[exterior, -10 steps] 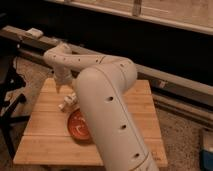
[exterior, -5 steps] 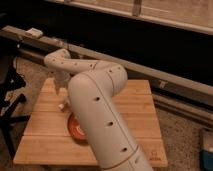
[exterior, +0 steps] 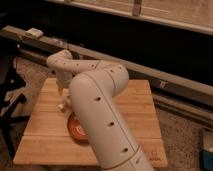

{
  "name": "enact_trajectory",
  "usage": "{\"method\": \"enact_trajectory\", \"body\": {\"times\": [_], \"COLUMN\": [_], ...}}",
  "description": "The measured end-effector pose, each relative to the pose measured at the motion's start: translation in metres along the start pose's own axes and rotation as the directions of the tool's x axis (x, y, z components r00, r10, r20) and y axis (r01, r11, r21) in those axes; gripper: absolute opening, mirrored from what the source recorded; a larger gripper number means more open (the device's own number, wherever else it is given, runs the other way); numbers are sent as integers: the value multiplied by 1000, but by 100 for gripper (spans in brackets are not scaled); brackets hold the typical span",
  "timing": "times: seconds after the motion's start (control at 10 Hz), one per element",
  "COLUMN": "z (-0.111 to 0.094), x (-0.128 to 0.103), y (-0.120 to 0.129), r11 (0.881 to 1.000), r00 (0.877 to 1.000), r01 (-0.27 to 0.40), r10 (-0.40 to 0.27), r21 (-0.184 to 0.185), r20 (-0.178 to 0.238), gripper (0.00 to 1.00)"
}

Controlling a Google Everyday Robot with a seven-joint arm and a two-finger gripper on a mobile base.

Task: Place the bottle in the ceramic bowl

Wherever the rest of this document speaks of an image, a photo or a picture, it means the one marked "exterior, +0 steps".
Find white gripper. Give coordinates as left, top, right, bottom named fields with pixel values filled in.
left=56, top=71, right=72, bottom=94

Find small white bottle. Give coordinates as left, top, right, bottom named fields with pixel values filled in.
left=58, top=96, right=71, bottom=112

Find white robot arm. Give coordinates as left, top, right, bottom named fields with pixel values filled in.
left=47, top=50, right=154, bottom=171

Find red ceramic bowl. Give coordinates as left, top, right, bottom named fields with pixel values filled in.
left=67, top=113, right=88, bottom=143

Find black tripod stand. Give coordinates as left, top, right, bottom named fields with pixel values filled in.
left=0, top=43, right=31, bottom=160

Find small white box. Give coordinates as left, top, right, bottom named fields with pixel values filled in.
left=26, top=28, right=43, bottom=38

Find wooden table board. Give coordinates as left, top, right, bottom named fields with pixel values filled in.
left=13, top=78, right=168, bottom=168

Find blue container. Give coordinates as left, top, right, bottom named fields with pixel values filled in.
left=199, top=129, right=213, bottom=171

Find long wooden rail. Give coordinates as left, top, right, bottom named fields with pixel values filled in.
left=0, top=25, right=213, bottom=128

